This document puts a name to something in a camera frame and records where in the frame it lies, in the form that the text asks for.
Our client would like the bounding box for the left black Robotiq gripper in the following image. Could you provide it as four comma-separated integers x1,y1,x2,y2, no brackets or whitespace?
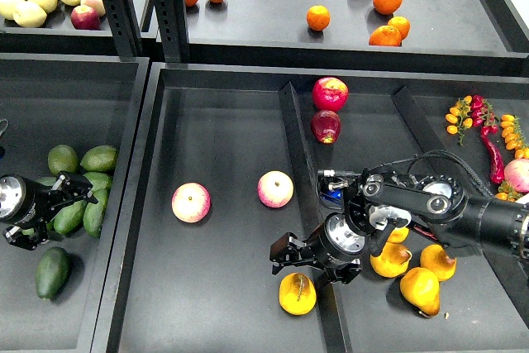
1,171,98,250

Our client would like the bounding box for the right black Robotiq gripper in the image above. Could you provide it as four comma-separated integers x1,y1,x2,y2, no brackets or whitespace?
269,212,366,285

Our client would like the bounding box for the dark green avocado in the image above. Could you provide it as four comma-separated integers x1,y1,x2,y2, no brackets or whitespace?
35,247,70,300

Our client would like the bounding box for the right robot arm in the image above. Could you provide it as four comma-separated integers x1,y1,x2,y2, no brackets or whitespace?
269,150,528,285

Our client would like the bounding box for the green avocado bottom left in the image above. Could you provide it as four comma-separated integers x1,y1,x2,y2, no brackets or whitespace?
21,223,55,241

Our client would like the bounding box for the green avocado middle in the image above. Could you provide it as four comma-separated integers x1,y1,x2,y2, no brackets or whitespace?
54,201,87,235

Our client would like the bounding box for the green avocado right lower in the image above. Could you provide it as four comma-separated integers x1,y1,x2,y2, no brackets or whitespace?
83,188,109,238

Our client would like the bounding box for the green avocado top left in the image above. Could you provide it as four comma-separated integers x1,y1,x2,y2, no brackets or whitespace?
47,145,79,175

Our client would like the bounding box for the green avocado centre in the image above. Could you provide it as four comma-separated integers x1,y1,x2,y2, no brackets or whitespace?
83,171,113,192

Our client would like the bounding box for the green avocado top right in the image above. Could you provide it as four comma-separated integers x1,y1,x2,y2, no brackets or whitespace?
80,145,118,173

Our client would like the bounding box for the yellow pear hidden right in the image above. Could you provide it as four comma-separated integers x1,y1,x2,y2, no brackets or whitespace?
420,244,457,282

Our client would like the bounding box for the black tray divider left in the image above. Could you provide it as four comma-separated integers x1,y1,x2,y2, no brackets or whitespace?
279,82,351,352

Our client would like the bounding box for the black left tray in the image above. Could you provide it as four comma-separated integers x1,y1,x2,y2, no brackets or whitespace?
1,54,149,352

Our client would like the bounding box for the black tray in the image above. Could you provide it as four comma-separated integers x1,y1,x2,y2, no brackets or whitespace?
1,54,149,352
92,64,528,352

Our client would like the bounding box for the black middle tray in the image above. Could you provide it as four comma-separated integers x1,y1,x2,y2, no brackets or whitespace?
92,64,528,352

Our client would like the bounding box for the dark red apple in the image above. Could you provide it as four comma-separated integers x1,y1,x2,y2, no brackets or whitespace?
310,110,341,145

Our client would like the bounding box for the pink apple left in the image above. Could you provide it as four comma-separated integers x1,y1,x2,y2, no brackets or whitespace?
171,182,211,223

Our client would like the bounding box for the bright red apple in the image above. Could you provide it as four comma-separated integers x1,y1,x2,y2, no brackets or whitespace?
312,77,349,112

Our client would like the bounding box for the black upper left shelf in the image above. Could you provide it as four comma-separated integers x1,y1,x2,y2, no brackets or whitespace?
1,0,152,56

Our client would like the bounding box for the pale yellow apple front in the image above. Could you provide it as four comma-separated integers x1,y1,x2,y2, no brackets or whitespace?
12,1,47,28

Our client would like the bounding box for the red apple on shelf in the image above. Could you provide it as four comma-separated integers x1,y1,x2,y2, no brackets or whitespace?
70,5,101,31

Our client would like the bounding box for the red chili pepper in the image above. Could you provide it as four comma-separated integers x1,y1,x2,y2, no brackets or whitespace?
480,126,504,184

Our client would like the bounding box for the orange cherry tomato bunch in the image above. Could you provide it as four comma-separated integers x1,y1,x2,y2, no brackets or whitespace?
445,96,474,145

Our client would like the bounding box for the pale yellow apple far left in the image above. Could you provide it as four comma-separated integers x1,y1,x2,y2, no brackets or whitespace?
0,0,25,21

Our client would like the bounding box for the white label card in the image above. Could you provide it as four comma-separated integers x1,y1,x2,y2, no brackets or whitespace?
517,193,529,204

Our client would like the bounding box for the pale pink apple on shelf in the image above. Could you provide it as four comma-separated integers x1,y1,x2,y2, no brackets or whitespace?
80,0,106,17

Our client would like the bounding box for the pink apple at right edge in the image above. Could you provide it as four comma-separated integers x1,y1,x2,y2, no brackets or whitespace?
504,159,529,193

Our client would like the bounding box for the black shelf post left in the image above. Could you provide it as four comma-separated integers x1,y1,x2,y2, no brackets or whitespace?
102,0,143,58

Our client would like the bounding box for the black shelf post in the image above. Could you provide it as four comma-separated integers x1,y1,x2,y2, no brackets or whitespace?
153,0,191,64
102,0,143,58

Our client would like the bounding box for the black shelf post right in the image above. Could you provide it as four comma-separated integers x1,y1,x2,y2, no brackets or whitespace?
153,0,191,64

